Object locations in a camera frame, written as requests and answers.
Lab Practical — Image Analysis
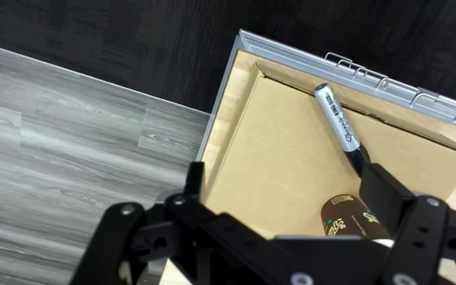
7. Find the grey black marker pen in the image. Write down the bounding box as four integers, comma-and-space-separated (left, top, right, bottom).
311, 83, 371, 179

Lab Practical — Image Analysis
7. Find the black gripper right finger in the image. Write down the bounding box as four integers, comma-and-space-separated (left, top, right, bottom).
357, 162, 456, 285

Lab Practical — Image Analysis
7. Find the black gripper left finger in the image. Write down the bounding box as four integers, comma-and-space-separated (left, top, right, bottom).
67, 160, 215, 285

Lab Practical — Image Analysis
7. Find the brown paper coffee cup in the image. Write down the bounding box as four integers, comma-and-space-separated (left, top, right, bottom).
318, 192, 395, 247

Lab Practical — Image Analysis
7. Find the flat cardboard box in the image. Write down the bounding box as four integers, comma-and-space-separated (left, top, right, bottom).
200, 60, 456, 243

